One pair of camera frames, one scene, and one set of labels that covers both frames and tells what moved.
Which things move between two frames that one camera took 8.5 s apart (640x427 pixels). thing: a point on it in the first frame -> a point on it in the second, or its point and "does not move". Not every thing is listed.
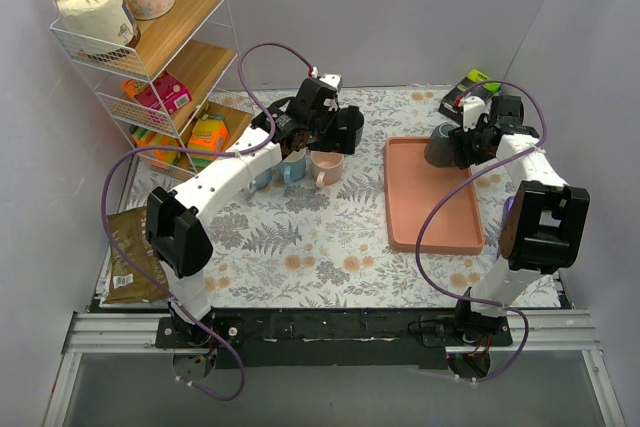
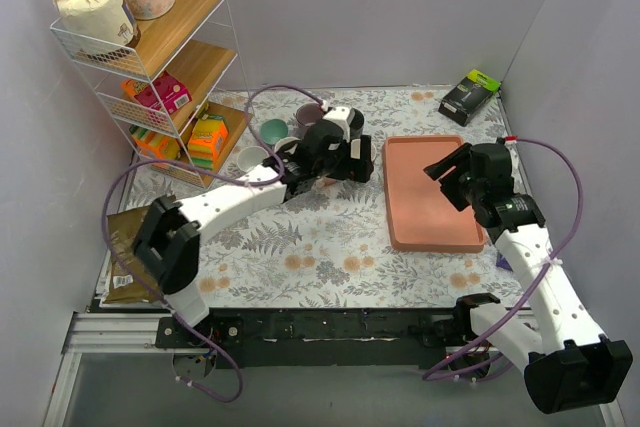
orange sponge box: (206, 134) does not move
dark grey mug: (359, 122) does not move
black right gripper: (459, 148) -> (454, 183)
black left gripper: (338, 135) -> (351, 162)
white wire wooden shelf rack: (173, 88) does not move
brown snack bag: (130, 229) does not move
